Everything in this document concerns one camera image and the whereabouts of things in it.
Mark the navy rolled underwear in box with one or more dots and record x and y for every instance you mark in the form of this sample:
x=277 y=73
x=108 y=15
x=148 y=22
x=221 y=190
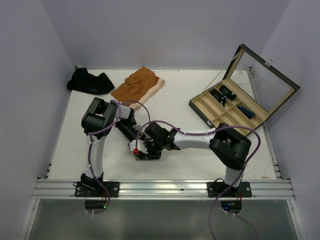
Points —
x=248 y=113

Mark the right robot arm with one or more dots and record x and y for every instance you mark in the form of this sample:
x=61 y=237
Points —
x=229 y=145

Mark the black beige compartment box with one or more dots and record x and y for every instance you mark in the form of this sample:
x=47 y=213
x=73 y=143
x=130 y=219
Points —
x=272 y=86

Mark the brown underwear cream waistband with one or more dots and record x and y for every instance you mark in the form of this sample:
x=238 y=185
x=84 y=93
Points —
x=139 y=86

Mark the aluminium table edge rail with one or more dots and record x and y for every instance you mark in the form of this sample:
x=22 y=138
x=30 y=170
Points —
x=264 y=127

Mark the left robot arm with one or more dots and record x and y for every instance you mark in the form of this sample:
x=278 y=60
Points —
x=97 y=123

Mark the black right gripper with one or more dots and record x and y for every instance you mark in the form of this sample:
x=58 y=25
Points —
x=150 y=154

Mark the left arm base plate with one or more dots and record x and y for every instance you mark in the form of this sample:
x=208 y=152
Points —
x=81 y=190

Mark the aluminium front rail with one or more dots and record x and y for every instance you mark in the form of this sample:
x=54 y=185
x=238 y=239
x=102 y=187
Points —
x=172 y=190

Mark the black rolled underwear in box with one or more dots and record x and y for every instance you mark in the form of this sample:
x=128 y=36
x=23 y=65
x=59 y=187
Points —
x=223 y=93

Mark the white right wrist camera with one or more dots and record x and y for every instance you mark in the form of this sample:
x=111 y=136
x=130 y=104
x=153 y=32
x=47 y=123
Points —
x=138 y=148

